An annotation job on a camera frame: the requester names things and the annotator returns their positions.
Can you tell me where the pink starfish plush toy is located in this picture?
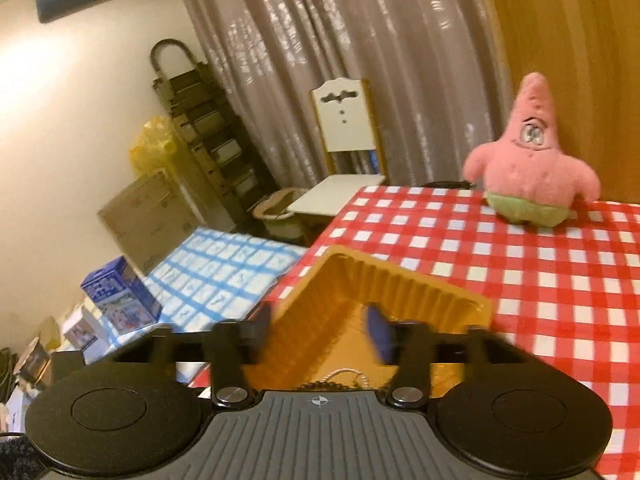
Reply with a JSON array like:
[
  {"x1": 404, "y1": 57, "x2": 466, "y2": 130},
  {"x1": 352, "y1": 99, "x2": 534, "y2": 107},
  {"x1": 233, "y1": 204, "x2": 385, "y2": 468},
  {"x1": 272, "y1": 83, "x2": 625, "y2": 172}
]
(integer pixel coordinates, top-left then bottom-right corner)
[{"x1": 462, "y1": 72, "x2": 602, "y2": 226}]

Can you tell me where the white printed box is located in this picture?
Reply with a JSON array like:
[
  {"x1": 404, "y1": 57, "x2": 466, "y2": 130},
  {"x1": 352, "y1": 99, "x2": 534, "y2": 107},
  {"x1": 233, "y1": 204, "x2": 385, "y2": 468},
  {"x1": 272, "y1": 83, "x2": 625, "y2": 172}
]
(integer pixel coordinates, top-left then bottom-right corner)
[{"x1": 62, "y1": 305, "x2": 111, "y2": 366}]

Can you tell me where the grey patterned curtain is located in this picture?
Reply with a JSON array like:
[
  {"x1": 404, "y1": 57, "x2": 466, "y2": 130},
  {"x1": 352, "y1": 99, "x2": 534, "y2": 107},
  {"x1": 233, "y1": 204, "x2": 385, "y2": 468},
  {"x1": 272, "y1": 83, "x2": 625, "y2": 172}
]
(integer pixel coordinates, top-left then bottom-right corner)
[{"x1": 172, "y1": 0, "x2": 511, "y2": 191}]

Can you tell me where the golden plastic tray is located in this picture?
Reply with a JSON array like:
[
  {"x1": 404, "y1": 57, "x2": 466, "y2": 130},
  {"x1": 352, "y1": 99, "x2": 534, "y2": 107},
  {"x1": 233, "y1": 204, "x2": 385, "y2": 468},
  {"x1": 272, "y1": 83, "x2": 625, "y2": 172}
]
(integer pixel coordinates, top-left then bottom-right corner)
[{"x1": 242, "y1": 245, "x2": 493, "y2": 392}]

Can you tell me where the beige plastic basin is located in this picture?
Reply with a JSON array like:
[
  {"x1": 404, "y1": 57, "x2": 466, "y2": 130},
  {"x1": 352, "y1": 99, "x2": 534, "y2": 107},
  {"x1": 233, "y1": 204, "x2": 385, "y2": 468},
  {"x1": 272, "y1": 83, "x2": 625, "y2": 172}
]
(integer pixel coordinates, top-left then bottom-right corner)
[{"x1": 252, "y1": 187, "x2": 307, "y2": 243}]

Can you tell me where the blue printed box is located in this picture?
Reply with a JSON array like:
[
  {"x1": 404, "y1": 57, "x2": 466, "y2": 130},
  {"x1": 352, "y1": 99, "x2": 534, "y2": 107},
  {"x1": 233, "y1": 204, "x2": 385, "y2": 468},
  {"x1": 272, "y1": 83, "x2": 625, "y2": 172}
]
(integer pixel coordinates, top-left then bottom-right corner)
[{"x1": 80, "y1": 256, "x2": 163, "y2": 337}]

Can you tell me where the cardboard box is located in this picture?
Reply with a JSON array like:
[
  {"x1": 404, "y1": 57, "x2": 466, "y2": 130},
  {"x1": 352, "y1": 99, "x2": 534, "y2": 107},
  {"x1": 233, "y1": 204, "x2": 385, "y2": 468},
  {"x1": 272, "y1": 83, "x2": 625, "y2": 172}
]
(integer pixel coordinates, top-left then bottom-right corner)
[{"x1": 96, "y1": 169, "x2": 201, "y2": 277}]

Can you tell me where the white wooden chair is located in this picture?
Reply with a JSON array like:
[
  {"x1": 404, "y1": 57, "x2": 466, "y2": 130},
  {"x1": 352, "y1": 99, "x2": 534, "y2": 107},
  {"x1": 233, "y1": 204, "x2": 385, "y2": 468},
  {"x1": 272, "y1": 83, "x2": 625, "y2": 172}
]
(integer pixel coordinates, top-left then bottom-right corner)
[{"x1": 287, "y1": 77, "x2": 388, "y2": 221}]

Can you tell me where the red checkered tablecloth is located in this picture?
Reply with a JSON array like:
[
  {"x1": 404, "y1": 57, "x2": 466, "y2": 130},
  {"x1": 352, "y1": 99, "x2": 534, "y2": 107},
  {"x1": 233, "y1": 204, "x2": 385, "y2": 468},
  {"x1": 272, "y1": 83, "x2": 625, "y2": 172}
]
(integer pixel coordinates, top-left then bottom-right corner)
[{"x1": 190, "y1": 185, "x2": 640, "y2": 476}]

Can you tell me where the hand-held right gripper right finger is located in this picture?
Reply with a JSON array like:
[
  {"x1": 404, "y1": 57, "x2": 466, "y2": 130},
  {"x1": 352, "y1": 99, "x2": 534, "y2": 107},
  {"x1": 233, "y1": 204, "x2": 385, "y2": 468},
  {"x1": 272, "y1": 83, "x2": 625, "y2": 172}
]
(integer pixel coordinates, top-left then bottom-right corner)
[{"x1": 364, "y1": 302, "x2": 531, "y2": 408}]

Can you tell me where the wooden door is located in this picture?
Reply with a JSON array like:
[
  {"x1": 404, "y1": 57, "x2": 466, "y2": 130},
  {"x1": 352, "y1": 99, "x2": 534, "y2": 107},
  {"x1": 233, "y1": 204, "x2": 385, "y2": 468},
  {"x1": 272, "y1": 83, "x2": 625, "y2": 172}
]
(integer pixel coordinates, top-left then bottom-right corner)
[{"x1": 480, "y1": 0, "x2": 640, "y2": 201}]

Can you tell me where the blue checkered cloth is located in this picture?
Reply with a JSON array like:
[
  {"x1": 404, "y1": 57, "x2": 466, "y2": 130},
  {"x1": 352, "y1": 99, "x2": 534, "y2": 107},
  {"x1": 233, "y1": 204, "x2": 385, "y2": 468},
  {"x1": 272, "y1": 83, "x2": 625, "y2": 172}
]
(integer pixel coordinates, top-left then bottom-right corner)
[{"x1": 107, "y1": 226, "x2": 308, "y2": 381}]

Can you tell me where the yellow plastic bag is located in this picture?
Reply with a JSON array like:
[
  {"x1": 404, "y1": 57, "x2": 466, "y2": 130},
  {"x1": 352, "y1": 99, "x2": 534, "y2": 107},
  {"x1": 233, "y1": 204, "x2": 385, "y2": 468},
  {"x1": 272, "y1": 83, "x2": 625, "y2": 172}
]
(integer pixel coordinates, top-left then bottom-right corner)
[{"x1": 129, "y1": 115, "x2": 176, "y2": 181}]

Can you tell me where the dark wooden bead necklace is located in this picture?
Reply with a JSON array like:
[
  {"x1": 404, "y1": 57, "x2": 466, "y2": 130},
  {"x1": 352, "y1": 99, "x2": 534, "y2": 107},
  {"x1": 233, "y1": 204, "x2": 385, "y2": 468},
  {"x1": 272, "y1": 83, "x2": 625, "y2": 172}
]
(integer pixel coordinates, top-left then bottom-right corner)
[{"x1": 297, "y1": 380, "x2": 373, "y2": 392}]

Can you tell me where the dark folding ladder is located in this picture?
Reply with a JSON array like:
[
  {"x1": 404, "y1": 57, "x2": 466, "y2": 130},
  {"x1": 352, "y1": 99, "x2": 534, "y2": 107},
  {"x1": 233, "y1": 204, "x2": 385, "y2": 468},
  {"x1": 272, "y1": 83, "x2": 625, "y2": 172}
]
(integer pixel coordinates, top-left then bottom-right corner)
[{"x1": 150, "y1": 39, "x2": 281, "y2": 236}]

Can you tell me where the white pearl necklace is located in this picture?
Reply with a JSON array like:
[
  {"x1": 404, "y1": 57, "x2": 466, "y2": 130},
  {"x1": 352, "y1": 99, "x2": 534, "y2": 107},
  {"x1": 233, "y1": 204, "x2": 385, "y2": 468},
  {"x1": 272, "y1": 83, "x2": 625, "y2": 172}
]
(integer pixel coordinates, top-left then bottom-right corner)
[{"x1": 320, "y1": 367, "x2": 368, "y2": 388}]

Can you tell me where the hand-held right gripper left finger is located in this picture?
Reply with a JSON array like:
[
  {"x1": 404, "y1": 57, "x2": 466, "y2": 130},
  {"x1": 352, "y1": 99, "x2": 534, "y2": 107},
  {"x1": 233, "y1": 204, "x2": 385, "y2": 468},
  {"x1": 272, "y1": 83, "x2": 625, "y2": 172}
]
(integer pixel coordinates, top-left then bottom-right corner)
[{"x1": 107, "y1": 305, "x2": 273, "y2": 409}]

